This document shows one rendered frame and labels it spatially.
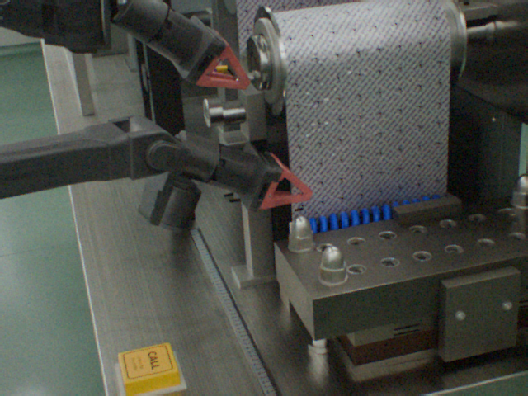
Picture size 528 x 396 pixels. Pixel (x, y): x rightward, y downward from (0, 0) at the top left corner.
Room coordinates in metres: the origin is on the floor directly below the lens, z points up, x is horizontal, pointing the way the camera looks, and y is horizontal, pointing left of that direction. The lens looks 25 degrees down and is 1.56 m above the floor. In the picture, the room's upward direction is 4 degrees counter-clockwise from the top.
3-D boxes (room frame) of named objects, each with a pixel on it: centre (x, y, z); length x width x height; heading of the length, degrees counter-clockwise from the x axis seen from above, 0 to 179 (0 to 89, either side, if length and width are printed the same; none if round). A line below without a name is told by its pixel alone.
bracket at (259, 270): (1.14, 0.02, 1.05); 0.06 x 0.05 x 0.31; 104
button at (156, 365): (0.90, 0.16, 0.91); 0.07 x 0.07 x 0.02; 14
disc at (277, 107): (1.11, -0.02, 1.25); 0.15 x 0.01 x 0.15; 14
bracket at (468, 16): (1.19, -0.31, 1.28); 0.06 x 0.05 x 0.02; 104
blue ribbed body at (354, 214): (1.06, -0.16, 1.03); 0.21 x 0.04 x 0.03; 104
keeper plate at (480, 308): (0.89, -0.26, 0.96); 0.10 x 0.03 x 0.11; 104
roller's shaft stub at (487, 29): (1.19, -0.31, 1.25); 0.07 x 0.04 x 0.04; 104
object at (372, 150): (1.08, -0.15, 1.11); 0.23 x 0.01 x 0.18; 104
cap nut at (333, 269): (0.90, -0.08, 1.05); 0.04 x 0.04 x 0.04
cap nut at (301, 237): (0.99, -0.05, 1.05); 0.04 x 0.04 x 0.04
